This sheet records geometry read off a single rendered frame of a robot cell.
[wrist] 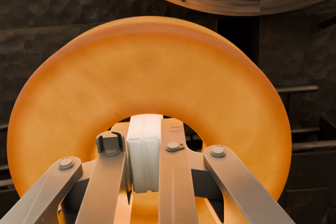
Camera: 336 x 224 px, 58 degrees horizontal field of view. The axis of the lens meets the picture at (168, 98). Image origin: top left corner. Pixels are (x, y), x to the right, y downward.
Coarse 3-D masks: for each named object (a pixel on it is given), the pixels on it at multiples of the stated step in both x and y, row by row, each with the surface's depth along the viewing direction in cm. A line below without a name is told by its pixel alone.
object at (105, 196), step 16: (96, 144) 13; (112, 144) 13; (96, 160) 12; (112, 160) 12; (96, 176) 11; (112, 176) 11; (96, 192) 11; (112, 192) 11; (128, 192) 13; (80, 208) 10; (96, 208) 10; (112, 208) 10; (128, 208) 12
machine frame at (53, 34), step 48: (0, 0) 47; (48, 0) 47; (96, 0) 47; (144, 0) 47; (0, 48) 44; (48, 48) 44; (240, 48) 55; (288, 48) 44; (0, 96) 46; (0, 144) 49; (192, 144) 49
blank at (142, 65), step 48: (96, 48) 14; (144, 48) 14; (192, 48) 14; (48, 96) 14; (96, 96) 15; (144, 96) 15; (192, 96) 15; (240, 96) 15; (48, 144) 16; (240, 144) 16; (288, 144) 16
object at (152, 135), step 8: (152, 120) 15; (160, 120) 16; (144, 128) 14; (152, 128) 14; (160, 128) 15; (144, 136) 14; (152, 136) 13; (160, 136) 14; (144, 144) 13; (152, 144) 13; (160, 144) 14; (144, 152) 14; (152, 152) 13; (152, 160) 14; (152, 168) 14; (152, 176) 14; (152, 184) 14
